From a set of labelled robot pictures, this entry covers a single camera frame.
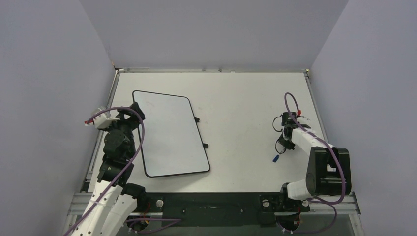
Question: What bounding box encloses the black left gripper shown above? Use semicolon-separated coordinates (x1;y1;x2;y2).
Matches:
103;102;144;158

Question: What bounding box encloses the black framed whiteboard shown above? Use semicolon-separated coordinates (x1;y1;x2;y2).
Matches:
132;90;210;178

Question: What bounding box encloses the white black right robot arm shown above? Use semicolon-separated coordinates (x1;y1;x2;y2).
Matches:
275;112;352;210

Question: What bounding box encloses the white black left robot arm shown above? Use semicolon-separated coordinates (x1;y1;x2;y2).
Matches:
65;102;145;236

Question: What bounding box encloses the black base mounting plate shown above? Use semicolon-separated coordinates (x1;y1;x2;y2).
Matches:
131;192;310;227

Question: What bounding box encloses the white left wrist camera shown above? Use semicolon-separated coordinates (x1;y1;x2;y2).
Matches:
85;111;120;129

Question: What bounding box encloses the aluminium front frame rail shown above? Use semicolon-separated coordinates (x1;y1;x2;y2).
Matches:
67;192;92;215

